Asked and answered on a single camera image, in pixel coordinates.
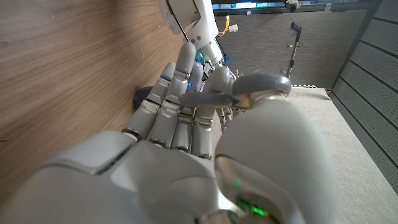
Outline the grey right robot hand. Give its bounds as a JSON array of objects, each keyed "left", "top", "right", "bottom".
[{"left": 0, "top": 42, "right": 340, "bottom": 224}]

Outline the person left gloved hand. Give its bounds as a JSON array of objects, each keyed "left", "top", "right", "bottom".
[{"left": 284, "top": 0, "right": 302, "bottom": 10}]

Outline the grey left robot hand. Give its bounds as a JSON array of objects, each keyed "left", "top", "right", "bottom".
[{"left": 198, "top": 43, "right": 238, "bottom": 131}]

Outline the navy blue mug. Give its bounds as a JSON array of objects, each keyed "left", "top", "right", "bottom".
[{"left": 132, "top": 86, "right": 155, "bottom": 111}]

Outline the beige striped curtain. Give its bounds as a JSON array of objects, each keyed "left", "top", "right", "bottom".
[{"left": 211, "top": 86, "right": 398, "bottom": 224}]

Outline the silver rail with blue light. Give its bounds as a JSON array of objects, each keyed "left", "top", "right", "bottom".
[{"left": 211, "top": 0, "right": 380, "bottom": 17}]

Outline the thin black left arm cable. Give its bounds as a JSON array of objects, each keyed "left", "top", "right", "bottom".
[{"left": 165, "top": 0, "right": 191, "bottom": 44}]

